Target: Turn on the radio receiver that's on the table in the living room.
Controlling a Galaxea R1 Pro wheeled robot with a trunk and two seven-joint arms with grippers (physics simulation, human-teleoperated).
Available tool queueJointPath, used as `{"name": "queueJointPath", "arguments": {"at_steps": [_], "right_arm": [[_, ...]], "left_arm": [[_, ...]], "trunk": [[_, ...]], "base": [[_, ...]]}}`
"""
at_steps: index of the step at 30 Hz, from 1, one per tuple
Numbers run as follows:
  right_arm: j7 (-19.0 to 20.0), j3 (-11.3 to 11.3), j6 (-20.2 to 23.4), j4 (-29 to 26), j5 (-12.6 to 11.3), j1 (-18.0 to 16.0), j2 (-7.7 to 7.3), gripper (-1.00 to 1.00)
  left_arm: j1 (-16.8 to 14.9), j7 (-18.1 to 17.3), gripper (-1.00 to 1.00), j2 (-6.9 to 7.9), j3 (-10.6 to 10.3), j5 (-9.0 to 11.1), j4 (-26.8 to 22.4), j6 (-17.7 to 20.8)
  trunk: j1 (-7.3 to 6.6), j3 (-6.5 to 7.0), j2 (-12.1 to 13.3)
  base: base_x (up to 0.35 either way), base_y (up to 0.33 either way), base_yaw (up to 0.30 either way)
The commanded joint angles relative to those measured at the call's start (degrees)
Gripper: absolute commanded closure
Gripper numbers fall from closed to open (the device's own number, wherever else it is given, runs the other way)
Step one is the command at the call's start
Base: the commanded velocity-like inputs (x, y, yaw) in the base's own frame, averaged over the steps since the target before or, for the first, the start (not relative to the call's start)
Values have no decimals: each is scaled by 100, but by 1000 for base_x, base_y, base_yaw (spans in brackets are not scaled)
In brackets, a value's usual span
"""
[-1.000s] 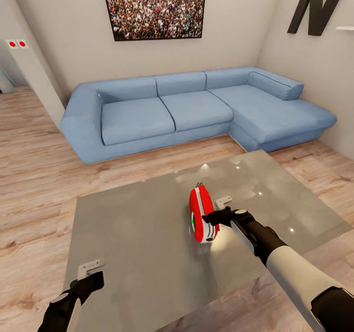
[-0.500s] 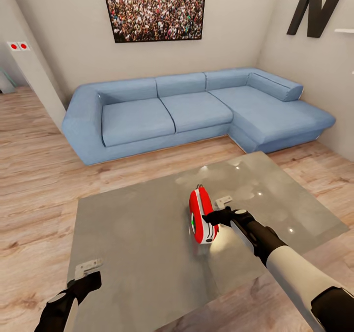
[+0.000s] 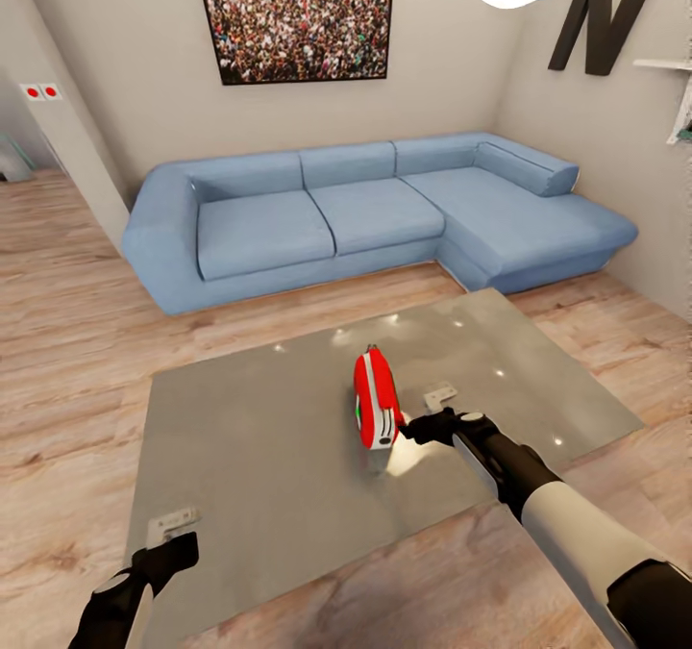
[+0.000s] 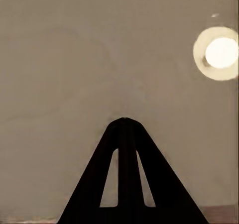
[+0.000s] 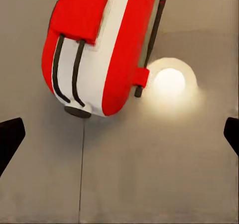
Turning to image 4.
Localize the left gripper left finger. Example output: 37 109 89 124
57 117 132 224

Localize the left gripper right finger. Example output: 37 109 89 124
125 117 209 224

